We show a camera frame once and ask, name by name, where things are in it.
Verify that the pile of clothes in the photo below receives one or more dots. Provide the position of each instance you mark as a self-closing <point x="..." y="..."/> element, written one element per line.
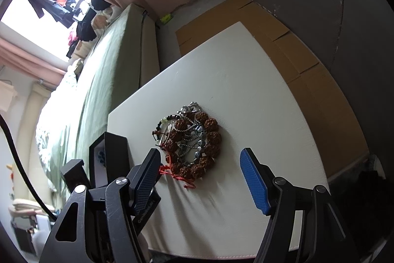
<point x="84" y="29"/>

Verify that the small green floor object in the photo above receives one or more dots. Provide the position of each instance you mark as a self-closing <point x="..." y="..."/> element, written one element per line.
<point x="166" y="18"/>

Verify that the flat brown cardboard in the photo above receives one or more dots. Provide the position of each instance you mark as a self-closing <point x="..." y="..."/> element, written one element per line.
<point x="334" y="126"/>

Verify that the dark hanging clothes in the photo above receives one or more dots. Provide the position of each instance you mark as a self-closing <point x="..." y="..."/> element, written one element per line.
<point x="62" y="11"/>

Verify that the beige padded headboard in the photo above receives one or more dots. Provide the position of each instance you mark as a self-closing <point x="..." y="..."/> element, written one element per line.
<point x="26" y="143"/>

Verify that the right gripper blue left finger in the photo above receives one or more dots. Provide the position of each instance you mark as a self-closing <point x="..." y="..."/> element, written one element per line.
<point x="143" y="178"/>

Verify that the white quilt on bed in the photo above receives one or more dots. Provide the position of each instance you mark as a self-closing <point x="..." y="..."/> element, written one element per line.
<point x="52" y="130"/>

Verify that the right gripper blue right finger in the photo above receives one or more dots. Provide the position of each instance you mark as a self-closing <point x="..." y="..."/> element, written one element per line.
<point x="259" y="179"/>

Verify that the bed with green sheet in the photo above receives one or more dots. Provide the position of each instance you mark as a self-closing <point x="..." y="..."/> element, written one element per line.
<point x="123" y="60"/>

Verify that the pink curtain left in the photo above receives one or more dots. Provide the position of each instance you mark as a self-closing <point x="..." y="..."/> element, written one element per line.
<point x="22" y="55"/>

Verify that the black jewelry box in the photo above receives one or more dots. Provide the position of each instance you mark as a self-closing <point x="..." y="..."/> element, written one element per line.
<point x="108" y="159"/>

